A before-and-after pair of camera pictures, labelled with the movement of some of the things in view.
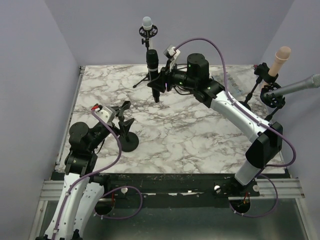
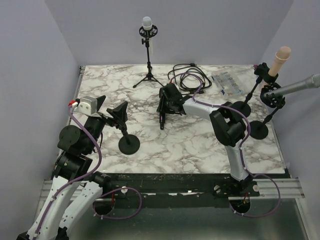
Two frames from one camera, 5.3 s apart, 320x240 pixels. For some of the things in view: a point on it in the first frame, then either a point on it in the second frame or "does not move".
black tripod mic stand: [147, 34] does not move
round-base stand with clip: [261, 72] does not move
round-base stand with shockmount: [274, 102] does not move
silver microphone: [312, 82] does not move
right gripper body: [168, 73] → [166, 105]
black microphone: [152, 60] → [162, 120]
